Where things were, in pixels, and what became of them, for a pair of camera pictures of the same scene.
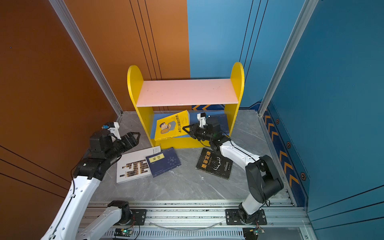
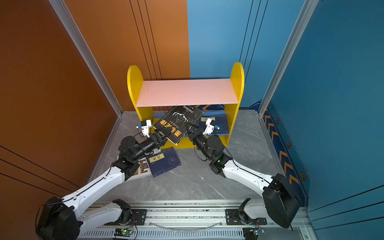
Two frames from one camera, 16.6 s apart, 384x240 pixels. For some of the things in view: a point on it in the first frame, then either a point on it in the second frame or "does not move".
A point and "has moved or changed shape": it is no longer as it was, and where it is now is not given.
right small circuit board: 251,233 does not move
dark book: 212,162 has moved or changed shape
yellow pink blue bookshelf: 171,107 does not move
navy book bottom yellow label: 160,163 does not move
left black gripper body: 119,148 -> 157,145
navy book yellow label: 222,120 does not move
